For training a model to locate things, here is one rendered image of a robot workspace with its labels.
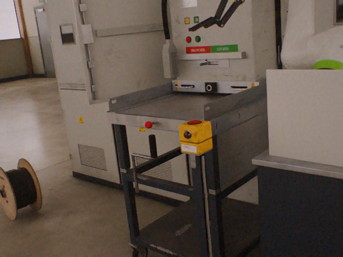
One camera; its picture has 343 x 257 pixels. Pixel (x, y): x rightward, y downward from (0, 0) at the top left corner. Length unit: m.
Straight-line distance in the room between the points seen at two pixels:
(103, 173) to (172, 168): 0.77
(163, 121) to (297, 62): 0.59
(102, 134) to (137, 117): 1.35
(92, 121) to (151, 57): 1.02
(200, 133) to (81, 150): 2.22
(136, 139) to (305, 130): 1.71
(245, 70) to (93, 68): 0.85
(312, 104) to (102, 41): 1.32
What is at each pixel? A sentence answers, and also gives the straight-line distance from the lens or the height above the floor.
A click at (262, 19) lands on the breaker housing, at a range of 2.00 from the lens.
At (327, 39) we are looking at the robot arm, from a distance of 1.47.
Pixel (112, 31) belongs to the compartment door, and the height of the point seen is 1.22.
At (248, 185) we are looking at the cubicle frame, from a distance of 2.39.
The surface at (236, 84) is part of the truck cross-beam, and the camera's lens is 1.98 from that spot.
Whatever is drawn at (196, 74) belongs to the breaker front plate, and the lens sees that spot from 2.12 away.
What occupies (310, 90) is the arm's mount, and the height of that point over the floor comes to 0.99.
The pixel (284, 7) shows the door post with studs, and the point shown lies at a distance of 2.08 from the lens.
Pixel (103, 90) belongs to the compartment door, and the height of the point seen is 0.90.
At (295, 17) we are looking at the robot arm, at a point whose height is 1.21.
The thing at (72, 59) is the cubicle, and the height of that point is 1.04.
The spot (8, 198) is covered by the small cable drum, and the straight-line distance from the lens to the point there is 2.99.
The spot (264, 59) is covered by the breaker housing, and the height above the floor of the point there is 1.02.
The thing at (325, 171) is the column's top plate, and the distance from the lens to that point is 1.31.
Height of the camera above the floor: 1.22
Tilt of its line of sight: 14 degrees down
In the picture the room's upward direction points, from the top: 6 degrees counter-clockwise
